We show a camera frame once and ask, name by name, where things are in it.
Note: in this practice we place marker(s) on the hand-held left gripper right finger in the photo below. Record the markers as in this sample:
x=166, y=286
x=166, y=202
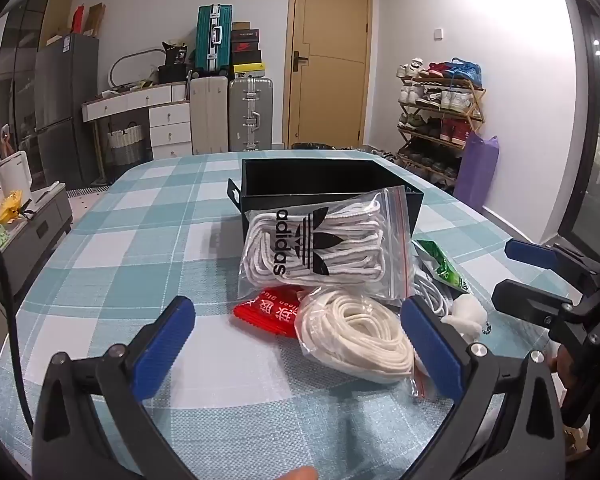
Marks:
x=430, y=345

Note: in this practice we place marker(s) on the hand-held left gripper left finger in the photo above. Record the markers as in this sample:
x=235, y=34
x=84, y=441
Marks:
x=165, y=345

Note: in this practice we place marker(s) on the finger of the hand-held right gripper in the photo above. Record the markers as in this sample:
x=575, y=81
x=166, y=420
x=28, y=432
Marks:
x=530, y=302
x=530, y=252

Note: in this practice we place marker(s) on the small white plush doll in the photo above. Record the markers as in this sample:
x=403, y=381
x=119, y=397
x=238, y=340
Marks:
x=467, y=315

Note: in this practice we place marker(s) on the green packet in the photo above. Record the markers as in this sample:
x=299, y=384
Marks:
x=442, y=265

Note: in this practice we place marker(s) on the red and white packet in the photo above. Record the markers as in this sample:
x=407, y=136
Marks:
x=265, y=312

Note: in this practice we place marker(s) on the bag of white shoelaces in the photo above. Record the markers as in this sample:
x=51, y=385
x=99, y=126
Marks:
x=340, y=240

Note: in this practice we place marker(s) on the black cardboard box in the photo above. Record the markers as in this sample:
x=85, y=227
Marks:
x=305, y=180

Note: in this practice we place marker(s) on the person's right hand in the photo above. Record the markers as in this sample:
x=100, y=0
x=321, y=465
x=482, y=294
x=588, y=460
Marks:
x=575, y=440

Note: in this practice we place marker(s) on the purple bag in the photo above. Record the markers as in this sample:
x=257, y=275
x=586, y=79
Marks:
x=475, y=175

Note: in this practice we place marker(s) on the blue checkered tablecloth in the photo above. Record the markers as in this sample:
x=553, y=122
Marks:
x=130, y=240

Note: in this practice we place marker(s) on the wooden shoe rack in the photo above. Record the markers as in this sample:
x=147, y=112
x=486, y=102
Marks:
x=475, y=120

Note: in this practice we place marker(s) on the glass sliding door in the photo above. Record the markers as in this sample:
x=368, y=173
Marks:
x=595, y=110

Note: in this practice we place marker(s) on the grey side cabinet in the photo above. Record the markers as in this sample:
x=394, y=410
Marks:
x=40, y=230

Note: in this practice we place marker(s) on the group of shoes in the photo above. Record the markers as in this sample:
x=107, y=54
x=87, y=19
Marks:
x=445, y=100

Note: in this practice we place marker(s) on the woven basket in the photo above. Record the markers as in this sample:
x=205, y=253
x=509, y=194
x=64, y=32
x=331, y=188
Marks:
x=126, y=145

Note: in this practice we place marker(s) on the yellow plastic bag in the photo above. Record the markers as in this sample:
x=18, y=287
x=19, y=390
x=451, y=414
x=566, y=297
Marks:
x=11, y=205

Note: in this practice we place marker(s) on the white electric kettle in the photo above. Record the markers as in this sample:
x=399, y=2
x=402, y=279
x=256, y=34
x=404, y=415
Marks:
x=14, y=175

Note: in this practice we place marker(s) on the black trash bag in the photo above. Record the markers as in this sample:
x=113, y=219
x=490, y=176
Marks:
x=315, y=146

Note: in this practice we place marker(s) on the beige suitcase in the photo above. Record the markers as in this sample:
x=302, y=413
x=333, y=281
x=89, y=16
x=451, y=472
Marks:
x=209, y=115

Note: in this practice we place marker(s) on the white desk with drawers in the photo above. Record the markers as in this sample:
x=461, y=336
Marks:
x=145, y=105

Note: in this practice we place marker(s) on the silver suitcase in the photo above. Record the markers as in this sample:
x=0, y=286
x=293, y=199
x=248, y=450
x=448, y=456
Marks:
x=250, y=112

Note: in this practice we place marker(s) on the grey refrigerator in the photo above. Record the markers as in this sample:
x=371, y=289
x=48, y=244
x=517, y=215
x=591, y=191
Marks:
x=65, y=110

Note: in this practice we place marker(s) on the wooden door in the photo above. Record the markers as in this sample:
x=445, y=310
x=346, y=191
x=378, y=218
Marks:
x=330, y=60

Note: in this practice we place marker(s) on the oval metal hoop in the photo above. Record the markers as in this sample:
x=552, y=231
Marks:
x=130, y=62

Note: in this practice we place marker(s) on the black paper bag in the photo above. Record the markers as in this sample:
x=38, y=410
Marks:
x=176, y=55

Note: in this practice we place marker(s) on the stack of shoe boxes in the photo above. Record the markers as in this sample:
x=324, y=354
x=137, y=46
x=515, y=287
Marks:
x=247, y=50

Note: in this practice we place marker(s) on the teal suitcase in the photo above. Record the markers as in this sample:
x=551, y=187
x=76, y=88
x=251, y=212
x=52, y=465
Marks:
x=214, y=37

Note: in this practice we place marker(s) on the dark tall cabinet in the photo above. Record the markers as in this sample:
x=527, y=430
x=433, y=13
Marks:
x=17, y=70

